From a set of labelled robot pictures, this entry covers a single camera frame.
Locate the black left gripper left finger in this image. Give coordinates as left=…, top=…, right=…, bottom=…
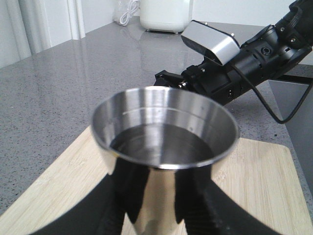
left=34, top=160, right=150, bottom=235

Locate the steel double jigger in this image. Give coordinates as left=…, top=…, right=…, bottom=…
left=91, top=86, right=239, bottom=235

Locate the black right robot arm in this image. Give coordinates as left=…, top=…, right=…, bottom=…
left=155, top=0, right=313, bottom=105

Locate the grey curtain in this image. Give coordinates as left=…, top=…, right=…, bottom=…
left=0, top=0, right=85, bottom=67

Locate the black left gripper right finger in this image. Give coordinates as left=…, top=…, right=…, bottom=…
left=175, top=166, right=277, bottom=235

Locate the white appliance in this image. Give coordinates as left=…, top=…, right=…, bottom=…
left=140, top=0, right=193, bottom=33

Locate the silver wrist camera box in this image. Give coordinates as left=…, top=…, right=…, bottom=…
left=181, top=21, right=240, bottom=66

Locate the wooden cutting board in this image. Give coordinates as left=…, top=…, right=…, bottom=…
left=0, top=128, right=313, bottom=235

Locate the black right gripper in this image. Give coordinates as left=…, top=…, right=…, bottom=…
left=154, top=52, right=263, bottom=105

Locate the white coiled cable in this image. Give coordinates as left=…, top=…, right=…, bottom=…
left=112, top=0, right=140, bottom=27

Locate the black camera cable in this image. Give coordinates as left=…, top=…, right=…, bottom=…
left=232, top=64, right=313, bottom=124

